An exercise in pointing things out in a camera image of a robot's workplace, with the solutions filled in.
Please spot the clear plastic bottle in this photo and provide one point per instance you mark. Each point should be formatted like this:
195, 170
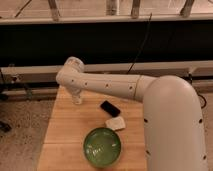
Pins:
77, 100

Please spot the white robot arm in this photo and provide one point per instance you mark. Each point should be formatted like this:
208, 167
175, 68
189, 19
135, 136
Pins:
173, 121

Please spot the black smartphone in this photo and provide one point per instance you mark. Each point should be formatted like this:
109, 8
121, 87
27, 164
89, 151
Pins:
110, 108

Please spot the green glass bowl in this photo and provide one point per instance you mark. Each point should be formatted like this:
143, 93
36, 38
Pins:
102, 147

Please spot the grey metal rail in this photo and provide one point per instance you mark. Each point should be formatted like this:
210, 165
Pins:
38, 74

